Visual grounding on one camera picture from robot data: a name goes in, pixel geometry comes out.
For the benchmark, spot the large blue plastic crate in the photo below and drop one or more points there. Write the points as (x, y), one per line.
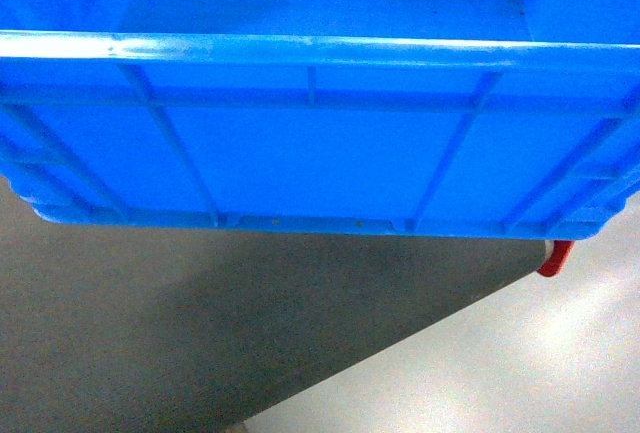
(462, 118)

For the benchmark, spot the red wheel caster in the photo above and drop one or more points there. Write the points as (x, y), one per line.
(559, 251)

